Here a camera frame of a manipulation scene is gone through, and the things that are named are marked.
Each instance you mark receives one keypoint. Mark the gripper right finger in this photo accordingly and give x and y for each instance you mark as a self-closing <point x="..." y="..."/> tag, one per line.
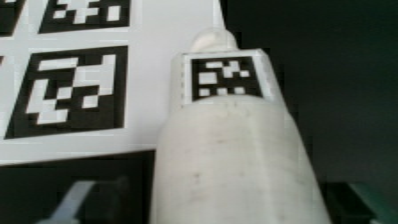
<point x="356" y="204"/>

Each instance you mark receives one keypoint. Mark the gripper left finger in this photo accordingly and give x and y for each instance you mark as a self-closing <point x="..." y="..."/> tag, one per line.
<point x="91" y="205"/>

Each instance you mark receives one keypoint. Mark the white cylindrical table leg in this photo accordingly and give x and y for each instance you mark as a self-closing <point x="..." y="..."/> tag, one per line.
<point x="233" y="174"/>

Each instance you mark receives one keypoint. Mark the white marker sheet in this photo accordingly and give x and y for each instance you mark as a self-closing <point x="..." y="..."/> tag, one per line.
<point x="86" y="54"/>

